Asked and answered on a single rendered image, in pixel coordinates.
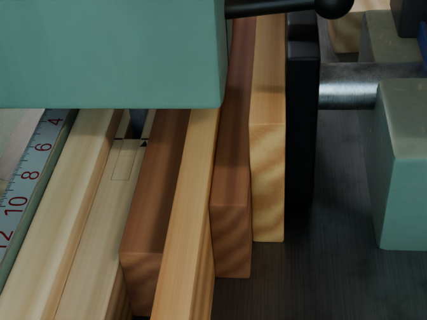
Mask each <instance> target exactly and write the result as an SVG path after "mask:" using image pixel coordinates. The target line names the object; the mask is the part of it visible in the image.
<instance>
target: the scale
mask: <svg viewBox="0 0 427 320"><path fill-rule="evenodd" d="M70 110H71V109H45V110H44V112H43V115H42V116H41V118H40V120H39V122H38V124H37V126H36V129H35V130H34V132H33V134H32V136H31V138H30V140H29V143H28V144H27V146H26V148H25V150H24V153H23V154H22V156H21V158H20V160H19V162H18V164H17V167H16V168H15V170H14V172H13V174H12V177H11V179H10V181H9V183H8V185H7V187H6V189H5V191H4V193H3V195H2V197H1V199H0V268H1V265H2V263H3V261H4V258H5V256H6V254H7V252H8V250H9V247H10V245H11V242H12V240H13V238H14V236H15V234H16V231H17V229H18V226H19V225H20V222H21V220H22V218H23V216H24V213H25V211H26V209H27V207H28V205H29V202H30V200H31V197H32V195H33V193H34V191H35V189H36V186H37V184H38V182H39V179H40V178H41V175H42V173H43V171H44V168H45V166H46V163H47V162H48V160H49V157H50V155H51V152H52V150H53V148H54V146H55V144H56V142H57V139H58V137H59V134H60V132H61V130H62V128H63V126H64V123H65V121H66V119H67V116H68V115H69V112H70Z"/></svg>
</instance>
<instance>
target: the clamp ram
mask: <svg viewBox="0 0 427 320"><path fill-rule="evenodd" d="M384 78H427V69H426V65H425V63H424V62H351V63H321V53H320V38H319V29H318V14H317V13H316V11H315V10H306V11H296V12H290V13H286V134H285V203H287V204H311V203H312V201H313V187H314V176H315V155H316V134H317V122H318V110H374V106H375V103H376V92H377V86H378V84H379V81H381V80H383V79H384Z"/></svg>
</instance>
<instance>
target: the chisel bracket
mask: <svg viewBox="0 0 427 320"><path fill-rule="evenodd" d="M224 1H225V0H0V109H216V108H219V107H220V106H221V105H222V103H223V101H224V93H225V87H226V78H227V69H228V66H229V54H230V49H231V40H232V35H233V33H232V20H231V19H229V20H225V16H224Z"/></svg>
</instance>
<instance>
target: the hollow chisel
mask: <svg viewBox="0 0 427 320"><path fill-rule="evenodd" d="M129 111H130V118H131V122H132V128H133V135H134V139H140V138H141V135H142V131H143V129H144V125H145V121H146V117H147V113H148V111H149V109H129Z"/></svg>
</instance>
